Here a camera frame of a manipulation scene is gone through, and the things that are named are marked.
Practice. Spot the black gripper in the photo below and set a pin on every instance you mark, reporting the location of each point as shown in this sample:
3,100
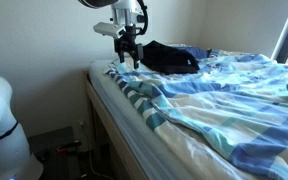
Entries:
126,43

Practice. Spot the blue patterned duvet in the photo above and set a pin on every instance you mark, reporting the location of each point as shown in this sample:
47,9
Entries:
232,113

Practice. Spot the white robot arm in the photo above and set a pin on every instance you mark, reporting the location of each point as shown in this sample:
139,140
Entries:
129,19

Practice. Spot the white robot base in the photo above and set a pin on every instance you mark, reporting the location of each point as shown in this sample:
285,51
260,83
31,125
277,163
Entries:
17,162

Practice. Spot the black garment on bed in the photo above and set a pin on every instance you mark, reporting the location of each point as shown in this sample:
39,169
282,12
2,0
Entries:
168,60

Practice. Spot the white mattress with sheet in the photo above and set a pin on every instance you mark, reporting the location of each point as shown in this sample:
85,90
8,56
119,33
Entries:
157,160

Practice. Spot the red and black tool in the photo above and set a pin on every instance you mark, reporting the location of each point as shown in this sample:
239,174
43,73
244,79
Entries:
69,147

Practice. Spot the black case on floor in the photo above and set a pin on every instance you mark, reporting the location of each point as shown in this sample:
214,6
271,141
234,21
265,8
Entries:
56,166

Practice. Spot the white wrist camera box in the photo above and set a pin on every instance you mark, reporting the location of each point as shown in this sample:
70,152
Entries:
112,30

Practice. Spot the wooden bed frame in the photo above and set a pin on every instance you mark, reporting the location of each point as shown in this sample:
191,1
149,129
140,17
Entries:
106,132

